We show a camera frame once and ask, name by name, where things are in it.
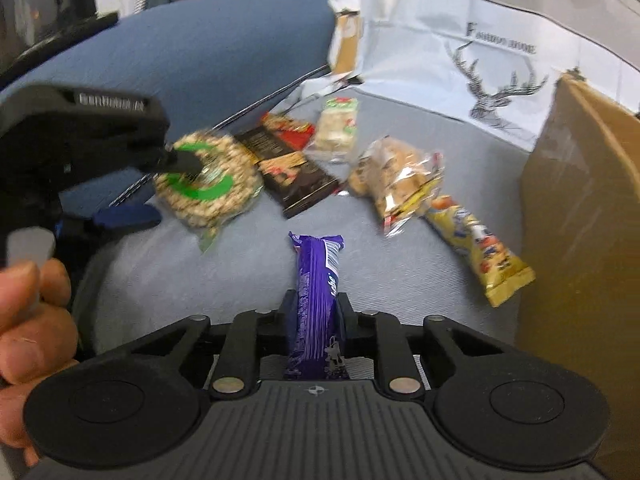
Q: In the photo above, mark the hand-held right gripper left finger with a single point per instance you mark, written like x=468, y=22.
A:
x=289, y=320

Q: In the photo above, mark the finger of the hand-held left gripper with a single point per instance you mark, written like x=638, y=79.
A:
x=182, y=161
x=130, y=219

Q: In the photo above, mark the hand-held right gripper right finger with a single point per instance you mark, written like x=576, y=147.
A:
x=343, y=320

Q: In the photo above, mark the purple snack bar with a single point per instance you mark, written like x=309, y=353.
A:
x=315, y=300

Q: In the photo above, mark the round rice cracker green label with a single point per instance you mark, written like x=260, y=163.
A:
x=235, y=180

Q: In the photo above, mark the black chocolate packet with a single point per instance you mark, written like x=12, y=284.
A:
x=260, y=142
x=300, y=185

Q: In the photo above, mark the yellow snack packet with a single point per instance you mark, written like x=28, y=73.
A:
x=480, y=250

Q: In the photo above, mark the clear bag of cookies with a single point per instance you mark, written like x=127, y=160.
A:
x=395, y=175

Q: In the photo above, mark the cardboard box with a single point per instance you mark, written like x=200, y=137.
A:
x=580, y=210

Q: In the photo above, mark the person's left hand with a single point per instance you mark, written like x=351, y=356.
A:
x=30, y=340

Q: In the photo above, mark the blue sofa cushion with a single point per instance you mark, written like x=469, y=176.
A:
x=200, y=60

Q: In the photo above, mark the small red yellow packet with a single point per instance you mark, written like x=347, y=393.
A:
x=295, y=135

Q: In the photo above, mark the white green cracker packet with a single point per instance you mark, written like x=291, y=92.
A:
x=335, y=130

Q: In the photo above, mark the deer printed sofa cover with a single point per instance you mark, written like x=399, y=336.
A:
x=425, y=35

